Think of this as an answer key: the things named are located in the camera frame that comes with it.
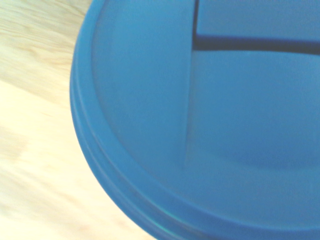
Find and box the clear pitcher with blue lid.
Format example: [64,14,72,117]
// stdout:
[69,0,320,240]

